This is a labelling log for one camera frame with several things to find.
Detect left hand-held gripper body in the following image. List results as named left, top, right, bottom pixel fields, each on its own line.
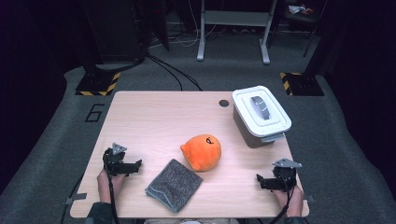
left=103, top=142, right=129, bottom=177

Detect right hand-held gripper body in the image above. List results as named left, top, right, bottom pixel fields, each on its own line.
left=273, top=158, right=303, bottom=191

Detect grey fluffy cloth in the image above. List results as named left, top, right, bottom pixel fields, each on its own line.
left=145, top=158, right=204, bottom=214

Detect brown transparent storage box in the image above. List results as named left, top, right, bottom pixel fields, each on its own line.
left=233, top=105, right=286, bottom=149

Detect orange plush toy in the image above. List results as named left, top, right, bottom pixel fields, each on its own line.
left=179, top=133, right=222, bottom=173

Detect white lid with grey handle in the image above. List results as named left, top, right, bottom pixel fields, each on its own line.
left=232, top=85, right=292, bottom=138

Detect person's left hand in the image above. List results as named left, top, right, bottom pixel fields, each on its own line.
left=96, top=169, right=127, bottom=204

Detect person's right hand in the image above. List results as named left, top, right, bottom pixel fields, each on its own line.
left=274, top=186, right=304, bottom=218

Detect black yellow striped stand base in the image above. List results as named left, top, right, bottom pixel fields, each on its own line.
left=75, top=71, right=121, bottom=97
left=279, top=72, right=325, bottom=97

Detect black metal rack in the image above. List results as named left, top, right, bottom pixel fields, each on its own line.
left=274, top=0, right=328, bottom=59

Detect small colourful items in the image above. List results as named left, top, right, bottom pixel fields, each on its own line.
left=288, top=4, right=314, bottom=16

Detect right hand-held gripper black cable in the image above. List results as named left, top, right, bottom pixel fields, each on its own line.
left=269, top=181, right=296, bottom=224

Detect hand-held gripper black cable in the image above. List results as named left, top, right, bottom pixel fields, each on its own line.
left=269, top=181, right=296, bottom=224
left=105, top=148, right=120, bottom=224

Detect left hand-held gripper black cable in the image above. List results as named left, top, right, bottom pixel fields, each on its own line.
left=105, top=148, right=120, bottom=224

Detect black floor cable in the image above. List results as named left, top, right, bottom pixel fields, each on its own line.
left=148, top=52, right=204, bottom=91
left=146, top=54, right=184, bottom=91

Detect white floor cables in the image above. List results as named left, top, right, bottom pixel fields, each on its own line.
left=148, top=0, right=220, bottom=49

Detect white metal desk frame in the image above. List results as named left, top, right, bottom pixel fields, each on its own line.
left=196, top=0, right=278, bottom=65

